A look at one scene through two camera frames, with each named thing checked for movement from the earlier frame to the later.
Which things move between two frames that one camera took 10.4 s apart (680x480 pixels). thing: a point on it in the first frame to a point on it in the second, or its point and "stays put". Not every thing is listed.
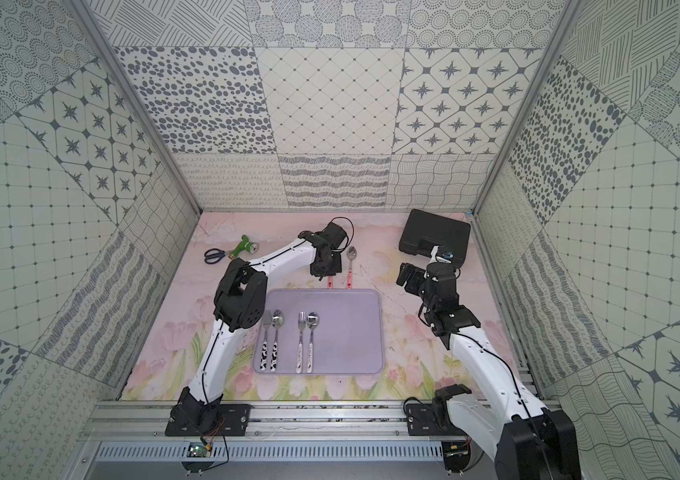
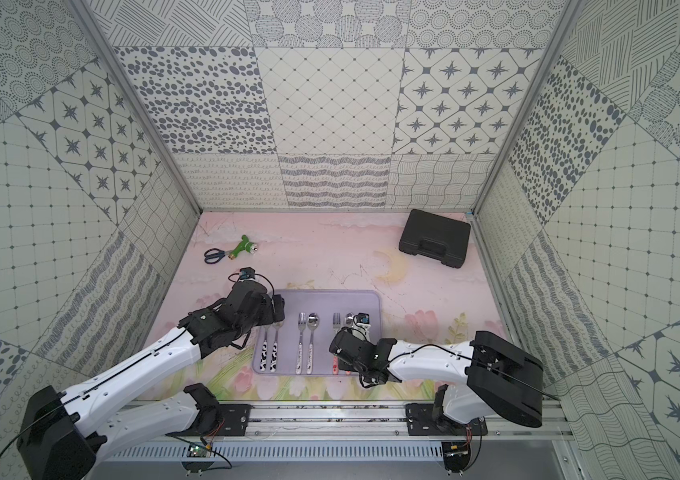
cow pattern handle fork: (266, 323) stays put
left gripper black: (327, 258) to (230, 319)
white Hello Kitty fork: (301, 326) stays put
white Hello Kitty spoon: (312, 322) stays put
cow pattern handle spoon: (277, 323) stays put
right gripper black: (417, 276) to (344, 367)
